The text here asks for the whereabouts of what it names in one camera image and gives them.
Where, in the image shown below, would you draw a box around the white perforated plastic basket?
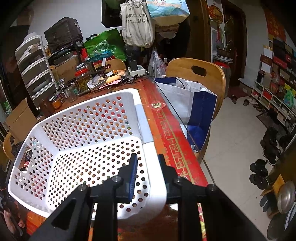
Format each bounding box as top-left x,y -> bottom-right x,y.
8,88 -> 167,223

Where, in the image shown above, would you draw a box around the black sandals pair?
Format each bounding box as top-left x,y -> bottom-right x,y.
249,159 -> 268,190

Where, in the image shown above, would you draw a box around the blue and white paper bag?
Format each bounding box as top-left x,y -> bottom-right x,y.
154,77 -> 217,151

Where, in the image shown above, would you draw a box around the red square paper sticker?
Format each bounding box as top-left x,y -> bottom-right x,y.
148,100 -> 166,111

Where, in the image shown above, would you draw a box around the metal pot lid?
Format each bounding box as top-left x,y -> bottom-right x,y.
277,181 -> 295,214

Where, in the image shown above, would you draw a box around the small jar orange contents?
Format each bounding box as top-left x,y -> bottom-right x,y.
49,95 -> 62,109

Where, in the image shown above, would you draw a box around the cardboard box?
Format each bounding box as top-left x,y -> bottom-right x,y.
5,99 -> 37,141

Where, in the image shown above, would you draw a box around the white power strip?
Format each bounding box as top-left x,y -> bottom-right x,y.
127,65 -> 146,76

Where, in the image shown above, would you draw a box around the glass jar with red lid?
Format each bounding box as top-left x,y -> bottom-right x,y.
75,68 -> 91,92

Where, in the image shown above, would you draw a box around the white shoe shelf unit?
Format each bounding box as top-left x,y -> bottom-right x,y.
251,82 -> 295,133

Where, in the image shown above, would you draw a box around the green shopping bag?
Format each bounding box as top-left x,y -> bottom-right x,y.
84,28 -> 126,61

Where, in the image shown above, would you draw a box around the white plastic drawer unit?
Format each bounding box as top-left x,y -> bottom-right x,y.
15,35 -> 58,107

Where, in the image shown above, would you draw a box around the beige canvas tote bag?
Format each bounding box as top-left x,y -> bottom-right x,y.
120,1 -> 155,48

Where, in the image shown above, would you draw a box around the black bag on shelf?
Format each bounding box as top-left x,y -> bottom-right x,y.
44,17 -> 83,52

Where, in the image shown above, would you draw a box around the light blue printed bag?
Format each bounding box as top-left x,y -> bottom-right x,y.
146,0 -> 190,27

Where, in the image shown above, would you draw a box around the wooden chair with handle hole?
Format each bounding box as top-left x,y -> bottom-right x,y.
166,57 -> 226,118

